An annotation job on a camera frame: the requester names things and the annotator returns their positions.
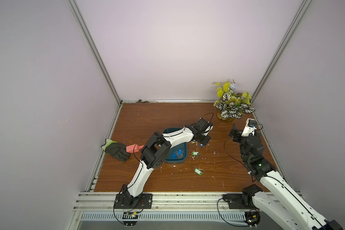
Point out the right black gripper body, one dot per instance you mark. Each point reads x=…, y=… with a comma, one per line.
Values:
x=236, y=133

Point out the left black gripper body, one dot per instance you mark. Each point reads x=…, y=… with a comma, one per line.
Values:
x=200, y=135

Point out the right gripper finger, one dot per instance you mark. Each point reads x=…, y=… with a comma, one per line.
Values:
x=235, y=132
x=237, y=139

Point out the green tag key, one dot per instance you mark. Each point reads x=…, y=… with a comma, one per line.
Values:
x=195, y=153
x=198, y=171

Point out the teal plastic storage box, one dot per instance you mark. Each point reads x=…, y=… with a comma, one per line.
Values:
x=176, y=152

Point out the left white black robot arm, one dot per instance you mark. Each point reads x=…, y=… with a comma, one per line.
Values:
x=155, y=151

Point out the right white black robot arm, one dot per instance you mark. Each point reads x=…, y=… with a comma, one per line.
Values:
x=291, y=212

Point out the artificial potted plant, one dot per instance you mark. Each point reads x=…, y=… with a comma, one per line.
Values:
x=231, y=105

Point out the pink eraser block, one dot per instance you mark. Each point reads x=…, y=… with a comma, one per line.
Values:
x=134, y=148

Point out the right controller board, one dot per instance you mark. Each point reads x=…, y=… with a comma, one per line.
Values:
x=252, y=218

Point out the controller board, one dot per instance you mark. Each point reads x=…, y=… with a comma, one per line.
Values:
x=252, y=218
x=130, y=219

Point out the black green work glove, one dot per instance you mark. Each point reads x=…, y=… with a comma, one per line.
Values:
x=116, y=150

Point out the left controller board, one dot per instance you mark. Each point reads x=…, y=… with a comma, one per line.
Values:
x=130, y=219

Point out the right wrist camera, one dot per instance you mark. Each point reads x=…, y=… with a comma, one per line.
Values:
x=250, y=128

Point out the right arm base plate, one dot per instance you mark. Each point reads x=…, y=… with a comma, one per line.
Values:
x=238, y=201

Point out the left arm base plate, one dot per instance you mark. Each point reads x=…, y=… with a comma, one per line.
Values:
x=143, y=201

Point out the aluminium front rail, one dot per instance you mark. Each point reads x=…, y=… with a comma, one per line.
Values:
x=162, y=201

